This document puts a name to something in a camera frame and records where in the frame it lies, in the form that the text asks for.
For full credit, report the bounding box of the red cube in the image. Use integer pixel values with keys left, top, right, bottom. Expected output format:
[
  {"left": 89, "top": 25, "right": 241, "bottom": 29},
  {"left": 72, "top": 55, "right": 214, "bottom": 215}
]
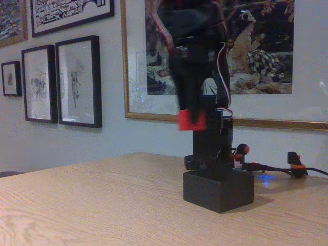
[{"left": 177, "top": 109, "right": 207, "bottom": 132}]

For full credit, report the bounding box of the black box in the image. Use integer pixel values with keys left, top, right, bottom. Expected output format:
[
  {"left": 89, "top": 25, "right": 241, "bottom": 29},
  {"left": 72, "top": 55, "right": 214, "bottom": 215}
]
[{"left": 182, "top": 168, "right": 255, "bottom": 214}]

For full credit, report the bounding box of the black orange table clamp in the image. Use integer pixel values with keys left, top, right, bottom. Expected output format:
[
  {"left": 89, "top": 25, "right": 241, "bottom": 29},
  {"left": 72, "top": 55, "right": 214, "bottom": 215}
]
[
  {"left": 232, "top": 143, "right": 251, "bottom": 165},
  {"left": 286, "top": 151, "right": 309, "bottom": 179}
]

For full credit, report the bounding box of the motor controller board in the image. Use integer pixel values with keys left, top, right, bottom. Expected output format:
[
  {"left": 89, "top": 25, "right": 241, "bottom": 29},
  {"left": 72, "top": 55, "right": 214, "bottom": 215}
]
[{"left": 232, "top": 158, "right": 258, "bottom": 172}]

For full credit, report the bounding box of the black framed figure drawing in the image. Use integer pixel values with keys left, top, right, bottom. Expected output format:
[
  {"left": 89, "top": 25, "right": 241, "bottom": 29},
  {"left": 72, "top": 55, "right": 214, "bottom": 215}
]
[{"left": 55, "top": 35, "right": 103, "bottom": 129}]

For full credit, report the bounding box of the large gold framed painting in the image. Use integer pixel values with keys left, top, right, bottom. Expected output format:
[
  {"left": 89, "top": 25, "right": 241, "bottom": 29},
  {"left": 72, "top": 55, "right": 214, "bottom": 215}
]
[{"left": 120, "top": 0, "right": 328, "bottom": 132}]

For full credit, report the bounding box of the black framed cityscape print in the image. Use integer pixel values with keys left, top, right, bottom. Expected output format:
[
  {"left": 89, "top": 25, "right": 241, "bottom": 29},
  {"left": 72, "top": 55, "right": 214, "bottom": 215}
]
[{"left": 30, "top": 0, "right": 115, "bottom": 38}]

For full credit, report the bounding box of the black framed sketch drawing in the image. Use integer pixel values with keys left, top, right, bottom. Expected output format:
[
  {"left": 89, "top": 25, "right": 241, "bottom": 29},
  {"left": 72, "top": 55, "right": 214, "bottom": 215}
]
[{"left": 21, "top": 44, "right": 59, "bottom": 124}]

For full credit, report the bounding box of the small black framed picture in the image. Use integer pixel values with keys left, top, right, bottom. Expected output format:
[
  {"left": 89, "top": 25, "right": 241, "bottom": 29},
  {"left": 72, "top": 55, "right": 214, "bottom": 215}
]
[{"left": 1, "top": 60, "right": 23, "bottom": 97}]

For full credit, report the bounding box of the wooden framed colourful picture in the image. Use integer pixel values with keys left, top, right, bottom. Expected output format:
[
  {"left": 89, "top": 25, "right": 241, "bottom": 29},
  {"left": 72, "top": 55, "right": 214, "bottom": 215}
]
[{"left": 0, "top": 0, "right": 29, "bottom": 49}]

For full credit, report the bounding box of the red white servo cable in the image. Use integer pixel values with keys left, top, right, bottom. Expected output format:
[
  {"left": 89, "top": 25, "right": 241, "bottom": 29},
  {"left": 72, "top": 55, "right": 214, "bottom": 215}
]
[{"left": 216, "top": 40, "right": 233, "bottom": 117}]

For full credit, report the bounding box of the black power cable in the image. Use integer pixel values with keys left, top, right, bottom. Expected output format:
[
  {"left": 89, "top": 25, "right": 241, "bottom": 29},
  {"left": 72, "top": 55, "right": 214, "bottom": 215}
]
[{"left": 243, "top": 162, "right": 328, "bottom": 177}]

